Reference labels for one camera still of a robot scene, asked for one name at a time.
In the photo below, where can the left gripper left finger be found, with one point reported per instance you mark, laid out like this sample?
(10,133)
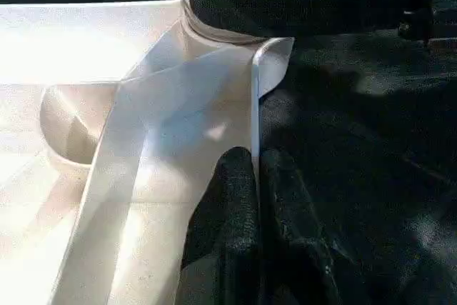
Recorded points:
(228,233)

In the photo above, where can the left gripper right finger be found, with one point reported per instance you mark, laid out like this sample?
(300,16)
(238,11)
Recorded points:
(300,255)

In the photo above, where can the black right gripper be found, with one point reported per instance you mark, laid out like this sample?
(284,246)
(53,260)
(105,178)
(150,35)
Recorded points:
(435,16)

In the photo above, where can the white plastic table leg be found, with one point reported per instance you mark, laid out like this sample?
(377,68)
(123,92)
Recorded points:
(221,34)

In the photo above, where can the white plastic table top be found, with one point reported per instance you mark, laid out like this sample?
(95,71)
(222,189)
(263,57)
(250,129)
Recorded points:
(143,141)

